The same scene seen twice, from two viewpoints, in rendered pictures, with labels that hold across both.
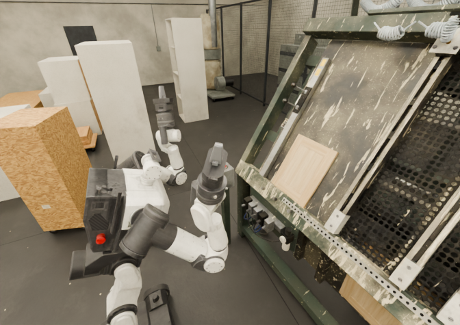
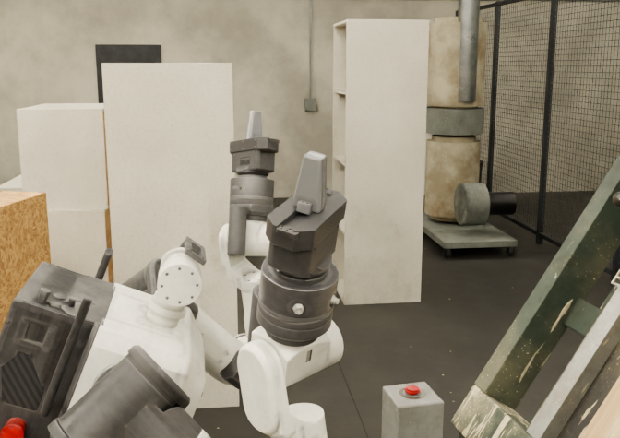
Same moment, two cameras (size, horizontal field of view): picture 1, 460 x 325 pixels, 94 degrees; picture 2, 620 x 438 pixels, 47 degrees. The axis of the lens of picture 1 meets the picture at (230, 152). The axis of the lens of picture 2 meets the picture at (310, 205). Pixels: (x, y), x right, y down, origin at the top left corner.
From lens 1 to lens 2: 33 cm
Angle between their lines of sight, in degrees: 25
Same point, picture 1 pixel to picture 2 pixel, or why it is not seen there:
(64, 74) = (64, 140)
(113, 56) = (183, 91)
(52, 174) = not seen: outside the picture
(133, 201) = (113, 341)
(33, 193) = not seen: outside the picture
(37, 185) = not seen: outside the picture
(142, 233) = (108, 403)
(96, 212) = (24, 349)
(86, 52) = (124, 78)
